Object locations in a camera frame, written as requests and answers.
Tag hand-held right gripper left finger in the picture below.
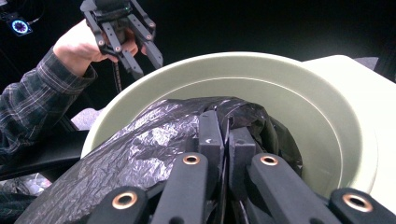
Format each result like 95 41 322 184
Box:
150 110 226 224

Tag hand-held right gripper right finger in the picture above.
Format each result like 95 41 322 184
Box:
228 126 342 224

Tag black plastic garbage bag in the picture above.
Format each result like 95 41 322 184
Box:
13 96 304 224

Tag green plastic trash bin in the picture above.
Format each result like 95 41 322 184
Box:
80 50 379 200

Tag black device with ring light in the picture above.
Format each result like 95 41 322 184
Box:
5 11 35 37

